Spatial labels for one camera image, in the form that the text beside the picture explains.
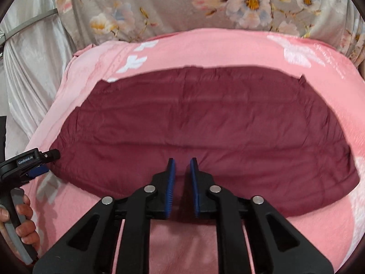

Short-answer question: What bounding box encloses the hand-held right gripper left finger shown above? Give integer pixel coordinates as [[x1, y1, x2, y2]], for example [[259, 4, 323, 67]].
[[33, 158, 176, 274]]

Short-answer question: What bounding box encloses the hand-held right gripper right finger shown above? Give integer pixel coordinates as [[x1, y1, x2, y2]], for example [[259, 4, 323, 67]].
[[190, 158, 334, 274]]

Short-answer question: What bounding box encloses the maroon puffer jacket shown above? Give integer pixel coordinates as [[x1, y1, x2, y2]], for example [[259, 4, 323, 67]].
[[51, 66, 360, 218]]

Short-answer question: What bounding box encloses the grey curtain strap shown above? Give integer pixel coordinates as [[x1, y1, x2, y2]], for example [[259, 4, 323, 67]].
[[4, 8, 59, 42]]

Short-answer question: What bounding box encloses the pink fleece blanket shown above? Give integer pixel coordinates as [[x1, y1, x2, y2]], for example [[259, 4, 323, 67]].
[[21, 28, 365, 274]]

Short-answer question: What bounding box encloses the person's left hand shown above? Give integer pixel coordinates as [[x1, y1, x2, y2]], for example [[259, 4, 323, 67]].
[[0, 195, 40, 247]]

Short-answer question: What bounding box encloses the silver satin curtain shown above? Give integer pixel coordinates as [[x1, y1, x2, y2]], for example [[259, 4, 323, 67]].
[[0, 0, 77, 156]]

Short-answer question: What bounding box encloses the grey floral sheet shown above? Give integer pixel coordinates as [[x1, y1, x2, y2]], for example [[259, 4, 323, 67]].
[[55, 0, 365, 63]]

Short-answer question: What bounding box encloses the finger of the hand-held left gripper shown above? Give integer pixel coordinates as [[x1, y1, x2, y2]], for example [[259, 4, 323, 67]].
[[42, 149, 61, 165], [26, 166, 50, 180]]

